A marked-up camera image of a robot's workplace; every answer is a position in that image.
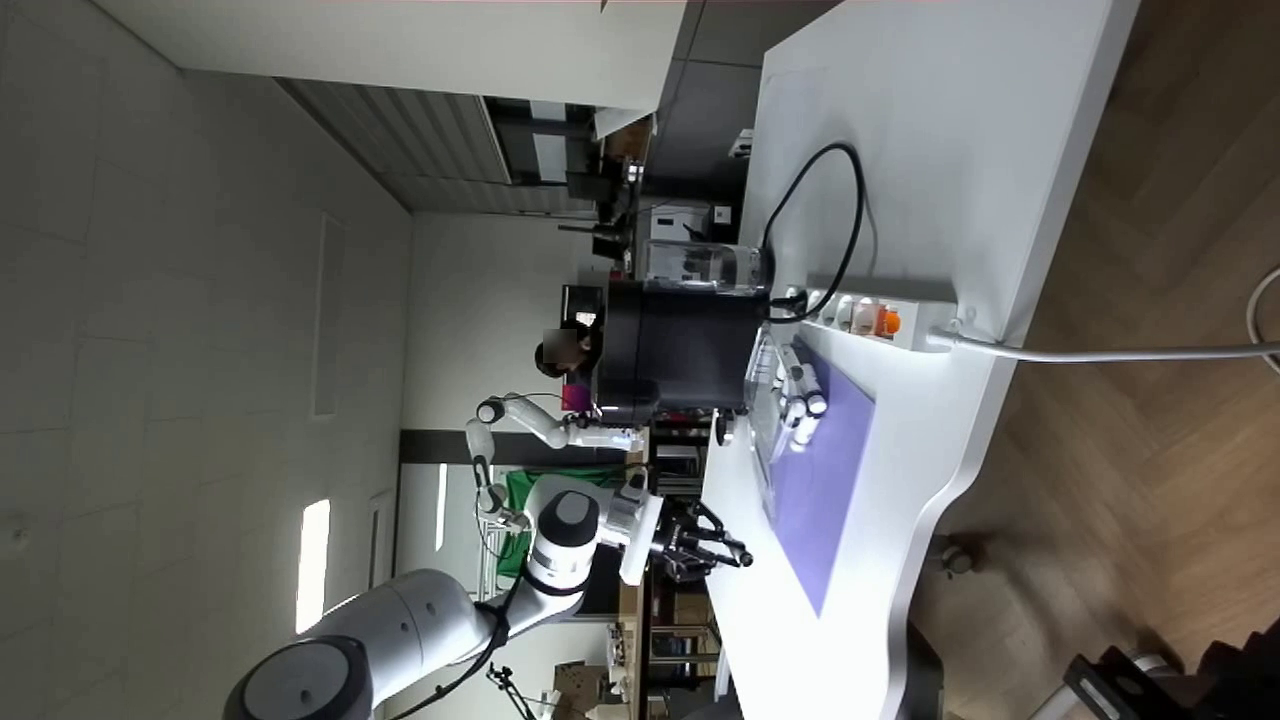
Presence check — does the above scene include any black power cable with plug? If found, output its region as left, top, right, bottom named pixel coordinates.
left=756, top=139, right=873, bottom=328

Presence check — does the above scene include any green cloth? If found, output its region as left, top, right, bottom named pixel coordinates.
left=496, top=463, right=631, bottom=593

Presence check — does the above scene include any white cable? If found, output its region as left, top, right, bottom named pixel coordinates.
left=924, top=263, right=1280, bottom=372

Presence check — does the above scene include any white countertop appliance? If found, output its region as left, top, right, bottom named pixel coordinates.
left=635, top=196, right=742, bottom=292

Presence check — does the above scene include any clear plastic container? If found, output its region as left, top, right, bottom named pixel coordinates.
left=742, top=323, right=841, bottom=490

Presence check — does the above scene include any wooden storage shelf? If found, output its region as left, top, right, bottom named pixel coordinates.
left=635, top=412, right=731, bottom=720

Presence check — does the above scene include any beige fuzzy rug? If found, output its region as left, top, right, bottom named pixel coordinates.
left=917, top=534, right=1134, bottom=685

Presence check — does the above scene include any black equipment on floor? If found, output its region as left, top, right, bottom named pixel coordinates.
left=1056, top=638, right=1280, bottom=720

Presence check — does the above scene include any white power strip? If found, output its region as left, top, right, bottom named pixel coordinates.
left=804, top=273, right=968, bottom=356

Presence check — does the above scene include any person with pink shirt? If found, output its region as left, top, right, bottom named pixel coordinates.
left=530, top=318, right=605, bottom=419

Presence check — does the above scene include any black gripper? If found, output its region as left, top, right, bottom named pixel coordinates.
left=657, top=499, right=760, bottom=585

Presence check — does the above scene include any purple table mat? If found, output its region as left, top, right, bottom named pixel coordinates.
left=760, top=323, right=882, bottom=622

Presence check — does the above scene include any black computer monitor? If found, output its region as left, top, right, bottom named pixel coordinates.
left=591, top=280, right=777, bottom=418

